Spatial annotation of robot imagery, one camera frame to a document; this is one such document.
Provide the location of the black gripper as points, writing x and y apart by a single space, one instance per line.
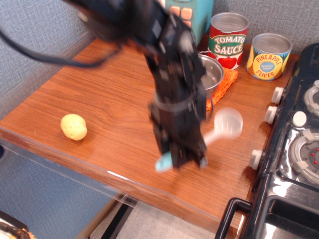
180 100

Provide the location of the white ladle with blue handle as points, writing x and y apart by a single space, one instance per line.
228 123

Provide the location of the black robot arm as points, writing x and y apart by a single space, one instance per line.
138 23

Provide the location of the teal toy microwave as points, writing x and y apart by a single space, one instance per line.
194 13

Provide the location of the white stove knob front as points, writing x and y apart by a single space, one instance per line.
255 158

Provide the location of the white stove knob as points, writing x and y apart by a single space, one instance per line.
270 114
277 95
255 158

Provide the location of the small steel pan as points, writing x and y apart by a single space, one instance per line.
214 73

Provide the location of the orange woven cloth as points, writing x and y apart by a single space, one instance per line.
229 78

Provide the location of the white stove knob middle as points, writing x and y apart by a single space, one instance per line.
270 114

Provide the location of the white stove knob rear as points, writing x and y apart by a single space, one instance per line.
277 95

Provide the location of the black toy stove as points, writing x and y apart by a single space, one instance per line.
285 203

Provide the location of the yellow toy potato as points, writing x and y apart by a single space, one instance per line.
73 127

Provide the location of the pineapple slices can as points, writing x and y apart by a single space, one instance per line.
269 54

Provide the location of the tomato sauce can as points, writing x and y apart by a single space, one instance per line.
227 38

